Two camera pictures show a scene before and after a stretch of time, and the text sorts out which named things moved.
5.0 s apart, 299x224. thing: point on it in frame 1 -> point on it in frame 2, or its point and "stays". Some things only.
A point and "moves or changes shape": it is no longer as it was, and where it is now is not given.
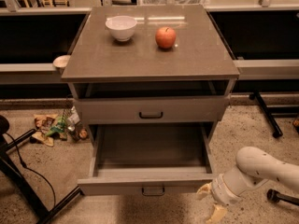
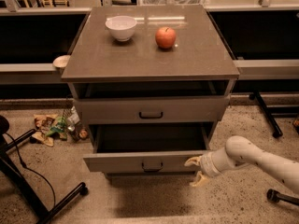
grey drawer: x=151 y=109 stays
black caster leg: x=277 y=196 stays
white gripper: x=219 y=190 -> x=206 y=165
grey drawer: x=148 y=160 moves or changes shape
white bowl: x=121 y=26 stays
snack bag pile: x=49 y=126 stays
